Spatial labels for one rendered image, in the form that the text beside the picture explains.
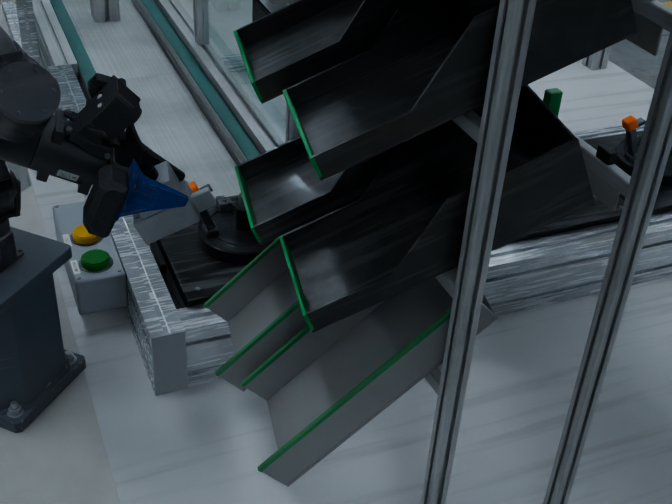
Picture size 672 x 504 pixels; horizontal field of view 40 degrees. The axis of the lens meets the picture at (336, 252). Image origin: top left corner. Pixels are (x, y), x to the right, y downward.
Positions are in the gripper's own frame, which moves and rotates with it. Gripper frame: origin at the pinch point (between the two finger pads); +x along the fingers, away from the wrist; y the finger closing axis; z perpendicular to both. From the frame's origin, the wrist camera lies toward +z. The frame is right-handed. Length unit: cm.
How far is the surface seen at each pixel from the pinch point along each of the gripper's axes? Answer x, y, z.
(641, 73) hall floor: 268, 291, -14
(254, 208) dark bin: 11.5, 0.7, 0.1
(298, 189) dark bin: 14.9, 0.4, 4.1
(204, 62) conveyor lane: 23, 95, -20
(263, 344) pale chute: 17.4, -6.2, -12.1
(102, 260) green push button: 4.4, 24.5, -27.4
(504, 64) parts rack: 14.3, -23.6, 30.8
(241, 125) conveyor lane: 28, 70, -20
